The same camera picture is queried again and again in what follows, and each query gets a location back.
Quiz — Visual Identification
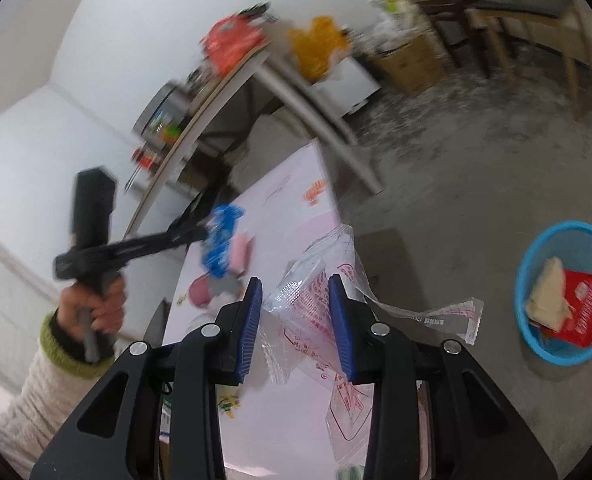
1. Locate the blue plastic basket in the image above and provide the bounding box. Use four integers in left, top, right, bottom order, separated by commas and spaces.
515, 220, 592, 363

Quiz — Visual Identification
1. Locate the clear red-printed plastic wrapper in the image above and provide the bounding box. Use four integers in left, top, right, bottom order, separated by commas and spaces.
263, 224, 484, 471

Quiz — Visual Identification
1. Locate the clear plastic bags pile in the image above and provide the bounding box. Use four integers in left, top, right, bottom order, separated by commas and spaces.
371, 0, 421, 51

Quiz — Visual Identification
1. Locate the silver rice cooker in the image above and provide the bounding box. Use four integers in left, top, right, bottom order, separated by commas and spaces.
133, 82, 191, 153

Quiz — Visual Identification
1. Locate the blue plastic packet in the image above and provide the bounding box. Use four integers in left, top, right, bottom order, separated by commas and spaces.
198, 204, 245, 278

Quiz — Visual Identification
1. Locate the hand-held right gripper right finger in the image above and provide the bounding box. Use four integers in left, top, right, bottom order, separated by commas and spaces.
327, 274, 558, 480

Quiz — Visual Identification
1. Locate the pink foam sheet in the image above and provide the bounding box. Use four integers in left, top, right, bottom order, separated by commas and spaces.
230, 232, 255, 275

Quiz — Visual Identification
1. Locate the white side table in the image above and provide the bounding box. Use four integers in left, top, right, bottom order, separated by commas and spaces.
123, 42, 384, 241

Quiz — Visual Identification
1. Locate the person's left hand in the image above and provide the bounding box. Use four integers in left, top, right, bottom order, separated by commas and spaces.
57, 276, 128, 344

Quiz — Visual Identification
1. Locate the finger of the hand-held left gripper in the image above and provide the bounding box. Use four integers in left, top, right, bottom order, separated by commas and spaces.
168, 186, 225, 234
126, 224, 213, 262

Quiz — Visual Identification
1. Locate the wooden frame chair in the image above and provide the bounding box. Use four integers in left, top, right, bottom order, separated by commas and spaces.
468, 0, 584, 118

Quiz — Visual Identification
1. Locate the orange plastic bag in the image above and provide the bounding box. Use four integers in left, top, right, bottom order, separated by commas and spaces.
288, 16, 351, 83

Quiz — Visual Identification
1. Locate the person's left forearm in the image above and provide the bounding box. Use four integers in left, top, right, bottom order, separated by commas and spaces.
0, 310, 121, 480

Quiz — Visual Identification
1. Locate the green-lid pickle jar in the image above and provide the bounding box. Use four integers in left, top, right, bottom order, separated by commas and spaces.
158, 120, 184, 143

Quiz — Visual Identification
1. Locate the large cardboard box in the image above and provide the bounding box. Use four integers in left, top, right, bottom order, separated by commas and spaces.
371, 35, 447, 96

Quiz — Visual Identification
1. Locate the red plastic bag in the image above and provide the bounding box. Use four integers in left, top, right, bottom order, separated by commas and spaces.
200, 14, 269, 76

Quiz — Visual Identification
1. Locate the red printed pack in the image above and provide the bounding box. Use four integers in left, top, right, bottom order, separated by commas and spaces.
541, 269, 592, 348

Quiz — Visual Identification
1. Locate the white sack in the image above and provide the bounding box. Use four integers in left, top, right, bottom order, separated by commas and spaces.
226, 110, 317, 171

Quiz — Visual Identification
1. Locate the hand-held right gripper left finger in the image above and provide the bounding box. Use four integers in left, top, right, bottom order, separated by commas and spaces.
30, 276, 264, 480

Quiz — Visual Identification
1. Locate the white box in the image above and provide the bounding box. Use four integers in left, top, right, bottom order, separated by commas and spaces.
311, 52, 383, 117

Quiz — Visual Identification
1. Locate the red chili sauce jar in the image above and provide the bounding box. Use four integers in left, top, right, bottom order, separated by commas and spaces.
130, 145, 164, 171

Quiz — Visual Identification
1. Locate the tan paper tissue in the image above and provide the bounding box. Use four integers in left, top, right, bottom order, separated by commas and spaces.
525, 256, 577, 332

